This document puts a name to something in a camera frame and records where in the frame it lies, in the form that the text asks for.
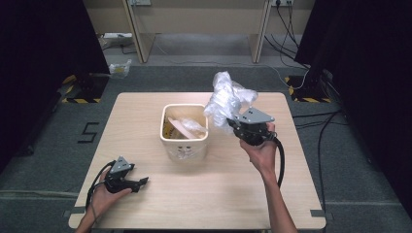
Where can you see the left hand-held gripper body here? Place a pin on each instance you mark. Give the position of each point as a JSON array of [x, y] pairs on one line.
[[120, 166]]

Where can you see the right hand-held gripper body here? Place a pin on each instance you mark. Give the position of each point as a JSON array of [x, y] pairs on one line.
[[254, 118]]

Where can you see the clear plastic bag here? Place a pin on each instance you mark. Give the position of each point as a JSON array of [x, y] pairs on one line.
[[225, 97]]

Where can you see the cream square bin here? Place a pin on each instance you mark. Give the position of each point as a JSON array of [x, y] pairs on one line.
[[184, 150]]

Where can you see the person's left hand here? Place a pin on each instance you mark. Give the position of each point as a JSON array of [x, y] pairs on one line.
[[102, 200]]

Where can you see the person's right hand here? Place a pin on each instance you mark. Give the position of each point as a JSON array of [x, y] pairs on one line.
[[262, 157]]

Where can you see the small clear plastic wrap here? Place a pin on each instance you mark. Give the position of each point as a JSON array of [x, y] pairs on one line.
[[194, 124]]

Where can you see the yellow packet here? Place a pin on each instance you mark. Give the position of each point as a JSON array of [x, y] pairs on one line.
[[167, 129]]

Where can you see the pale wooden spatula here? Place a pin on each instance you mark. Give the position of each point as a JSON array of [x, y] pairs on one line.
[[181, 127]]

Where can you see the stand base with hazard tape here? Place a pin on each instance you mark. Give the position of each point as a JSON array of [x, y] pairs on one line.
[[87, 89], [304, 90]]

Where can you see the grey tape strip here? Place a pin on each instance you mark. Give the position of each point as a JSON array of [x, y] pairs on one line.
[[76, 211], [317, 213]]

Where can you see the clear bag with yellow contents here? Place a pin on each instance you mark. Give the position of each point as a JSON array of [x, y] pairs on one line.
[[120, 68]]

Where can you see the black curtain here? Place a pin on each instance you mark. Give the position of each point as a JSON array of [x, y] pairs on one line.
[[372, 64], [39, 64]]

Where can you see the white power strip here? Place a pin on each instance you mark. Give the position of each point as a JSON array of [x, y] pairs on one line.
[[116, 35]]

